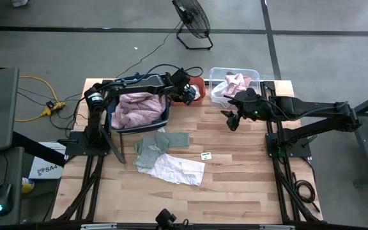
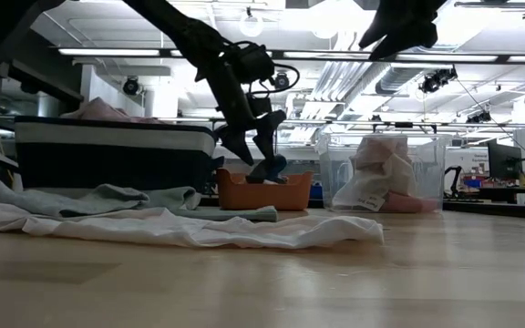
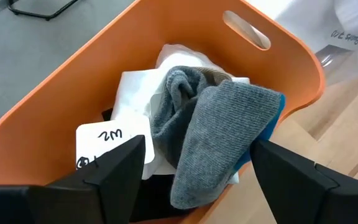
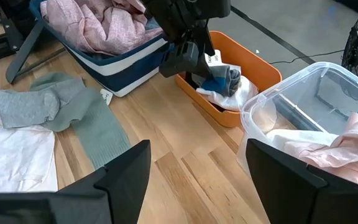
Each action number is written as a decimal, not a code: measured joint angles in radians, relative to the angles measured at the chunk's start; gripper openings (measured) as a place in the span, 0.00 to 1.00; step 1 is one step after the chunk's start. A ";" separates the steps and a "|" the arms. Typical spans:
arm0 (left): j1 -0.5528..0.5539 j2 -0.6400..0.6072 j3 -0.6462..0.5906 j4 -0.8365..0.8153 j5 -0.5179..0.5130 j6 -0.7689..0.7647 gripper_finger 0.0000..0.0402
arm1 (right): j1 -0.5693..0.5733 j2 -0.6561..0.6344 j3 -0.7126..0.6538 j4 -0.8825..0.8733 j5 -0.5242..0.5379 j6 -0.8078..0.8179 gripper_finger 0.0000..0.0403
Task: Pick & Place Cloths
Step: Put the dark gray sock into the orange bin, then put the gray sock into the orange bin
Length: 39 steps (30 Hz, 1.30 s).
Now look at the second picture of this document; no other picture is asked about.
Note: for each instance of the pale grey-green sock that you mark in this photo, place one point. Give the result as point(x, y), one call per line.
point(176, 198)

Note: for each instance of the black track light bar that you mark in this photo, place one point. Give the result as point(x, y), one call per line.
point(495, 4)

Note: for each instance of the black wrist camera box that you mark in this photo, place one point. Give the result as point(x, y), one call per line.
point(253, 64)

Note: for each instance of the large pale pink cloth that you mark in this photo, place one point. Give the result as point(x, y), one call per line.
point(153, 230)

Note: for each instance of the black extrusion frame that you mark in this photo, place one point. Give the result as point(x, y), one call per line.
point(495, 210)

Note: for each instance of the clear plastic bin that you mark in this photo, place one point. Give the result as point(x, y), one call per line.
point(431, 173)

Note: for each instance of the plain white cloth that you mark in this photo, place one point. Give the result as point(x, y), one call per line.
point(376, 148)

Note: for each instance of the orange plastic bin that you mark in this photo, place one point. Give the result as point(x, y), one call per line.
point(262, 198)

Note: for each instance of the deep pink cloth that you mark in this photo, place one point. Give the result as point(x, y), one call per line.
point(413, 204)

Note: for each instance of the silver ventilation duct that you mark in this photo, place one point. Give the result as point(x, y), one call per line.
point(394, 79)

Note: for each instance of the black ceiling camera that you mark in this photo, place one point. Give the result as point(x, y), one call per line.
point(131, 86)
point(281, 81)

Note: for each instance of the small blue box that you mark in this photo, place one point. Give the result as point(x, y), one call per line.
point(316, 190)

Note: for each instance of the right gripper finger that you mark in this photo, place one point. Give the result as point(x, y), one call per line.
point(385, 29)
point(408, 41)

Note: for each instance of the white cloth with tags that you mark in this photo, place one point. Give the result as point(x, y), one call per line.
point(381, 182)

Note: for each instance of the dark shelving frame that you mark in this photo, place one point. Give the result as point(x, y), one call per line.
point(39, 84)

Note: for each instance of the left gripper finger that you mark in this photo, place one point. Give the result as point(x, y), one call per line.
point(269, 136)
point(240, 146)

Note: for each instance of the black folding table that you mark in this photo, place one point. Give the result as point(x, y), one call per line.
point(299, 121)

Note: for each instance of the black computer monitor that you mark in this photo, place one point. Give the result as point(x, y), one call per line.
point(504, 161)

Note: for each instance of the black curved stand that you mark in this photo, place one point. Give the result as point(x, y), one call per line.
point(458, 171)

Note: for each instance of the black spotlight cluster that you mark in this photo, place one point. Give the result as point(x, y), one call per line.
point(479, 117)
point(435, 81)

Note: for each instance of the navy fabric storage bin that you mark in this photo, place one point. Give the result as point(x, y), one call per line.
point(107, 168)

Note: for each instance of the grey sock with blue toe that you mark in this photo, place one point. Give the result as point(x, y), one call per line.
point(271, 171)

